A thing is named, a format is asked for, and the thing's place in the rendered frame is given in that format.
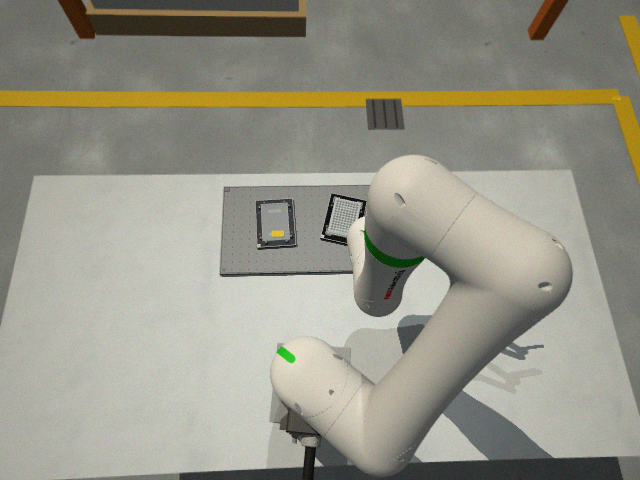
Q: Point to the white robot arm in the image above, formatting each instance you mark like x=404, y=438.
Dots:
x=505, y=274

